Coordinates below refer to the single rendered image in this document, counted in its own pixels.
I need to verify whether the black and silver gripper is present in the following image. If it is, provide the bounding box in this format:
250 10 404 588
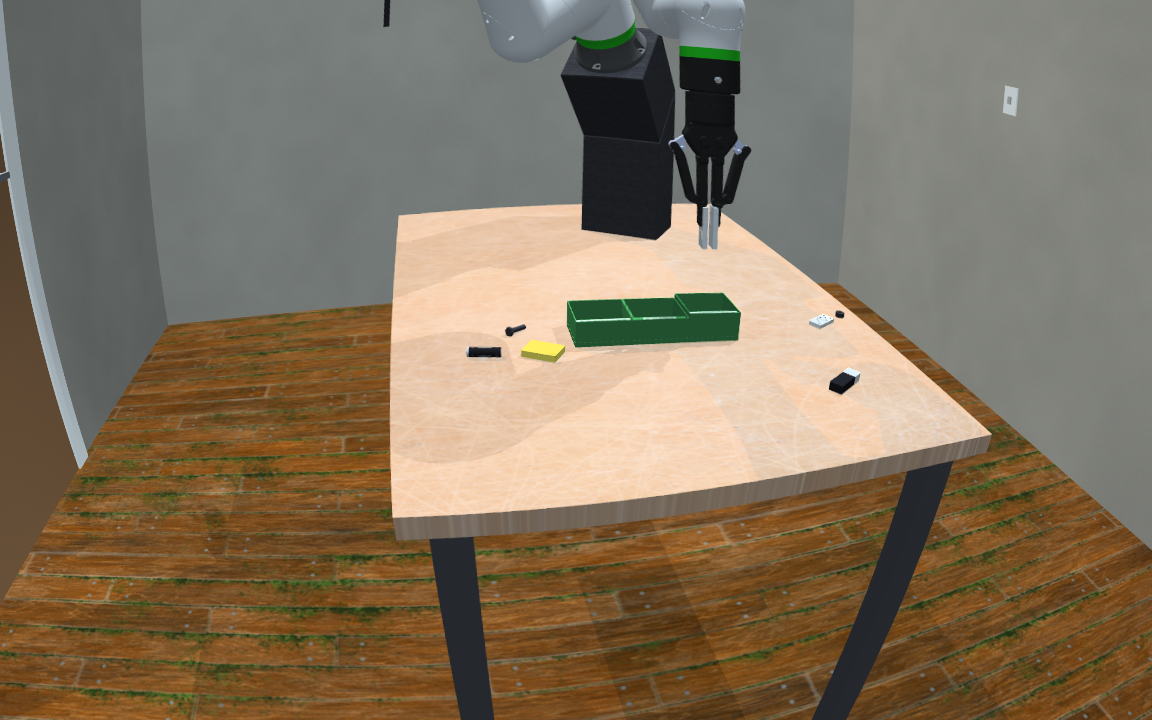
668 91 751 250

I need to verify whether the green three-compartment bin rack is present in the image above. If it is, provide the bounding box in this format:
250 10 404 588
567 293 741 348

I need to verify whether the yellow sticky note pad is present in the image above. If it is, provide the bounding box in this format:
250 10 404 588
521 340 564 363

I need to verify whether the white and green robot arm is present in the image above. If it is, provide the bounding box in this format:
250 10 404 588
477 0 745 94

